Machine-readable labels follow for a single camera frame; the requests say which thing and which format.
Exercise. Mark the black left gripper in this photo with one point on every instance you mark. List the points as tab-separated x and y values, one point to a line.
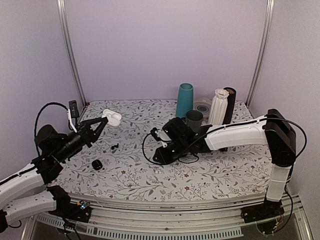
87	137

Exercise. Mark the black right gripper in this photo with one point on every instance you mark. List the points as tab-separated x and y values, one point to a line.
163	158

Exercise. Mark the white earbud charging case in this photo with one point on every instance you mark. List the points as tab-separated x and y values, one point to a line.
113	118

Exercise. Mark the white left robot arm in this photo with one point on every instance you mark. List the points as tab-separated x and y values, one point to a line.
56	149

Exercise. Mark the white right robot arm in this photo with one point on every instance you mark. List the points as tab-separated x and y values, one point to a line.
271	130

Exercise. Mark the black earbud charging case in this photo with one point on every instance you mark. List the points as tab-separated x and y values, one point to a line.
97	164

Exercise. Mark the dark grey mug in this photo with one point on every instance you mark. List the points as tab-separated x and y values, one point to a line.
194	119

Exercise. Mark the clear tape roll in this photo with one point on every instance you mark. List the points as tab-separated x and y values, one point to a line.
203	105

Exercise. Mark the white ribbed vase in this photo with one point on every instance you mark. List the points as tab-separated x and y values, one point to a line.
218	107

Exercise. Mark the teal tall vase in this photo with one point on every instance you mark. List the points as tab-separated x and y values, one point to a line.
185	100

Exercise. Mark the black cylinder vase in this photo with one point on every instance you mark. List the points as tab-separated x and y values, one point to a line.
230	105

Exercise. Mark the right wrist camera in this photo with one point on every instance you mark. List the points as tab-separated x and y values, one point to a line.
160	136

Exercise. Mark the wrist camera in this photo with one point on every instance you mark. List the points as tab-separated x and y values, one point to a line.
160	136
73	115

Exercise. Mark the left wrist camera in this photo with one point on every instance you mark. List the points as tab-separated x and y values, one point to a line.
73	115

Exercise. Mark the black wireless earbuds pair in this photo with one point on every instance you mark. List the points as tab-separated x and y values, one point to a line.
116	146

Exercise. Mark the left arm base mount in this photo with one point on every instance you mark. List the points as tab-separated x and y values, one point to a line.
80	212

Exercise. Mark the aluminium front rail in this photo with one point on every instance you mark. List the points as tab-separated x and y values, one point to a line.
217	219

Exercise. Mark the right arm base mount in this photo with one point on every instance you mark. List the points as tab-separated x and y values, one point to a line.
262	211

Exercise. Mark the aluminium frame post left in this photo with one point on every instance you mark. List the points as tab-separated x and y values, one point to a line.
62	13

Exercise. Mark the aluminium frame post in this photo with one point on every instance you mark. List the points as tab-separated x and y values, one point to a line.
268	18
62	13

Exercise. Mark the aluminium frame post right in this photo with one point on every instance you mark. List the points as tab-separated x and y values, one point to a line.
268	18

